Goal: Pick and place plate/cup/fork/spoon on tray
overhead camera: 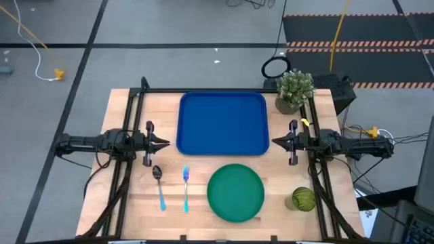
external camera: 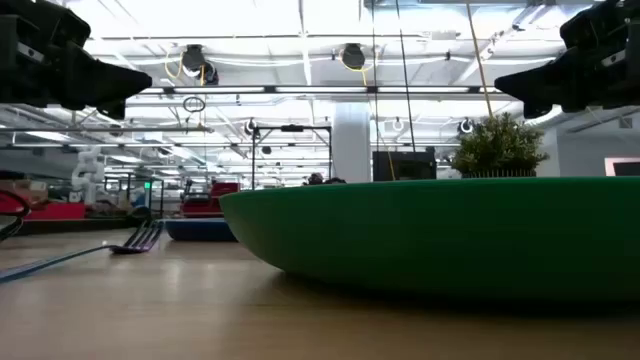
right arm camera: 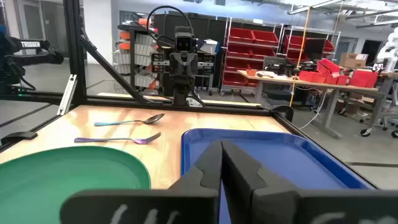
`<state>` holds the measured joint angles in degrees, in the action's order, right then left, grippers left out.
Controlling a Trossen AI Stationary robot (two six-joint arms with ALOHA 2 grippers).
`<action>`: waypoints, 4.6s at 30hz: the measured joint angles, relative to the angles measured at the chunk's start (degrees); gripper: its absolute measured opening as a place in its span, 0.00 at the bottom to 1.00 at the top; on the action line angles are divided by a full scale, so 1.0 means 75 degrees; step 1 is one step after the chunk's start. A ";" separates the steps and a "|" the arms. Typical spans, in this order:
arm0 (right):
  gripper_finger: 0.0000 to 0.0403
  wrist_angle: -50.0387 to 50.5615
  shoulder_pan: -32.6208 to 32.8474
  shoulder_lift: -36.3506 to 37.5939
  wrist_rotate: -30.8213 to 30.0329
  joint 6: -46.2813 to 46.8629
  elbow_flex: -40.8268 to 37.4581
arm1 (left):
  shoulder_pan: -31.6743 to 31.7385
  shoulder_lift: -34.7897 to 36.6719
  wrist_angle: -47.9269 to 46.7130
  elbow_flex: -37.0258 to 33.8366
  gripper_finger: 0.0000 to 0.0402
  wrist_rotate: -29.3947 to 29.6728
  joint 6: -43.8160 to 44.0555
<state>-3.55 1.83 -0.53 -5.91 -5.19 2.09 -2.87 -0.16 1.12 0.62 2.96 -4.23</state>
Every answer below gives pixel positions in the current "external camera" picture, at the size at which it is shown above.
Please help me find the white column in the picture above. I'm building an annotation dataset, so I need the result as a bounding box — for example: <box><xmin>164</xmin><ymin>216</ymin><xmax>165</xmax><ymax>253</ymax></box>
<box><xmin>332</xmin><ymin>102</ymin><xmax>372</xmax><ymax>184</ymax></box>

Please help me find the red bin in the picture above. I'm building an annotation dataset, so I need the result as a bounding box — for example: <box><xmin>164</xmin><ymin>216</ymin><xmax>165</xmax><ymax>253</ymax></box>
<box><xmin>24</xmin><ymin>202</ymin><xmax>87</xmax><ymax>221</ymax></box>

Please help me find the black monitor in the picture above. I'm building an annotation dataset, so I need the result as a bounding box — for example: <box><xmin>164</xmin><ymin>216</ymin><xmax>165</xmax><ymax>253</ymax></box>
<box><xmin>372</xmin><ymin>150</ymin><xmax>438</xmax><ymax>182</ymax></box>

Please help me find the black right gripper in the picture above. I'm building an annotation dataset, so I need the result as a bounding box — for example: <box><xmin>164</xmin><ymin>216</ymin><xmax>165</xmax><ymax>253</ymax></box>
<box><xmin>493</xmin><ymin>0</ymin><xmax>640</xmax><ymax>120</ymax></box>

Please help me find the green plate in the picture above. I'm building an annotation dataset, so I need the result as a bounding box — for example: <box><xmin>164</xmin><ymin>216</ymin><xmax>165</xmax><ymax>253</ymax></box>
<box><xmin>218</xmin><ymin>175</ymin><xmax>640</xmax><ymax>304</ymax></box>

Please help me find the blue tray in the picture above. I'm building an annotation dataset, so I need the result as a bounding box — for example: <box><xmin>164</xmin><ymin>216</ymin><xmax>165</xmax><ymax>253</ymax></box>
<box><xmin>163</xmin><ymin>218</ymin><xmax>239</xmax><ymax>244</ymax></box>

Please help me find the black ceiling cable reel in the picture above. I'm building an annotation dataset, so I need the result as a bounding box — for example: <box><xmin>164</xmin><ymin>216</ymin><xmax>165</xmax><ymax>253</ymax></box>
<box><xmin>339</xmin><ymin>42</ymin><xmax>369</xmax><ymax>71</ymax></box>
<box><xmin>180</xmin><ymin>43</ymin><xmax>220</xmax><ymax>86</ymax></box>

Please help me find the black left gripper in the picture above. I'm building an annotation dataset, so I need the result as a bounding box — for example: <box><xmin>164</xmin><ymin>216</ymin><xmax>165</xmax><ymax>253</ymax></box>
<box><xmin>0</xmin><ymin>0</ymin><xmax>154</xmax><ymax>121</ymax></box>

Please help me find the red bin cart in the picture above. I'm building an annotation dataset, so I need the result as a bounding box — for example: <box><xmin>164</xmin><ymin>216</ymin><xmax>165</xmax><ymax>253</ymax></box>
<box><xmin>180</xmin><ymin>181</ymin><xmax>242</xmax><ymax>219</ymax></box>

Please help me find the person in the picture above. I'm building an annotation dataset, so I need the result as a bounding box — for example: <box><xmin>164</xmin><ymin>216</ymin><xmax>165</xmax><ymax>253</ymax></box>
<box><xmin>302</xmin><ymin>172</ymin><xmax>347</xmax><ymax>186</ymax></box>

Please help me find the iridescent metal fork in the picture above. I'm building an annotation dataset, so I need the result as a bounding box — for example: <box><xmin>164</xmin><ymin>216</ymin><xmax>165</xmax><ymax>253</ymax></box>
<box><xmin>0</xmin><ymin>219</ymin><xmax>165</xmax><ymax>284</ymax></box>

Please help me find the black metal frame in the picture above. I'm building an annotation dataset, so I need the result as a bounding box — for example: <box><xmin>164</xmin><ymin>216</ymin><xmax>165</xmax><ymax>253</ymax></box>
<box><xmin>251</xmin><ymin>124</ymin><xmax>334</xmax><ymax>191</ymax></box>

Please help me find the dark wall screen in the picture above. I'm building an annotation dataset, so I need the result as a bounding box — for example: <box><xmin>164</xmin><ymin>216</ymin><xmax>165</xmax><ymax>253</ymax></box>
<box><xmin>604</xmin><ymin>157</ymin><xmax>640</xmax><ymax>178</ymax></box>

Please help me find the looped cable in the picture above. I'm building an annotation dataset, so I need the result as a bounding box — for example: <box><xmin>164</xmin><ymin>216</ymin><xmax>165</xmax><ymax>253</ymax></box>
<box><xmin>0</xmin><ymin>189</ymin><xmax>32</xmax><ymax>244</ymax></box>

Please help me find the green bushy plant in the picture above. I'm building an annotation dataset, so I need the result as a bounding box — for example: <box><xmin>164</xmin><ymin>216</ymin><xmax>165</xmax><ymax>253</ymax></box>
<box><xmin>451</xmin><ymin>112</ymin><xmax>550</xmax><ymax>175</ymax></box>

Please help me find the black table edge rail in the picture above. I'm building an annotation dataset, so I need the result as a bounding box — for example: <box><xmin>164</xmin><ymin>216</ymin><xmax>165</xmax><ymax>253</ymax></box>
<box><xmin>17</xmin><ymin>216</ymin><xmax>154</xmax><ymax>237</ymax></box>

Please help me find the black metal cart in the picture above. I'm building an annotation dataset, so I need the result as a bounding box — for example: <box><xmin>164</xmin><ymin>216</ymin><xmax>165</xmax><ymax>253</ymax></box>
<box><xmin>103</xmin><ymin>172</ymin><xmax>166</xmax><ymax>219</ymax></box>

